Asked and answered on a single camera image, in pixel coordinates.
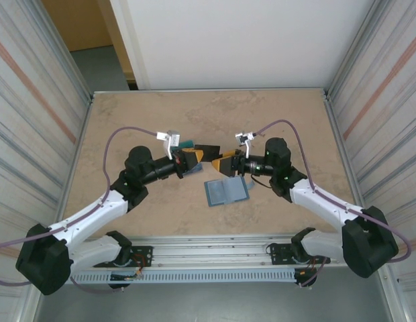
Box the black VIP card 88888804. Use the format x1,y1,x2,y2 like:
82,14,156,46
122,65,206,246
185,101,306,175
193,143,220,162

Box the teal card holder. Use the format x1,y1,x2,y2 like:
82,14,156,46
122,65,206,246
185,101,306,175
203,176,256,208

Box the translucent striped side panel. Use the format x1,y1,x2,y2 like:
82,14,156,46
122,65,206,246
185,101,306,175
328,0,416,282
0,0,91,296

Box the brown wooden door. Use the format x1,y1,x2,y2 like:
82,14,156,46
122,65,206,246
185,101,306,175
42,0,137,91

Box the aluminium table edge rail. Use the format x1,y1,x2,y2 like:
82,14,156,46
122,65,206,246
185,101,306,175
48,92,97,244
323,89,375,239
93,87,326,95

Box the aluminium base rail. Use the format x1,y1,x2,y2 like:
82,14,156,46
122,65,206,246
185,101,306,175
32,234,393,271

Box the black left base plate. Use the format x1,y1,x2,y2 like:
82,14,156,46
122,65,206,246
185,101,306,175
107,246,154,268

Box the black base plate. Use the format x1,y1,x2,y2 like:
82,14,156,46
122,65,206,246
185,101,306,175
266,243,308,266
107,246,154,268

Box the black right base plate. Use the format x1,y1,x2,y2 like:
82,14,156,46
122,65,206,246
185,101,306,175
266,243,308,266

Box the grey slotted cable duct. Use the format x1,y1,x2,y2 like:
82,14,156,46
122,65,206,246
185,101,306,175
70,270,296,285

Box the white door frame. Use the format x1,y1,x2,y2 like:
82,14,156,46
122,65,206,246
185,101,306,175
109,0,151,91

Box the aluminium frame post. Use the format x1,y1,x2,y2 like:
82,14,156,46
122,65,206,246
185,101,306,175
323,0,393,101

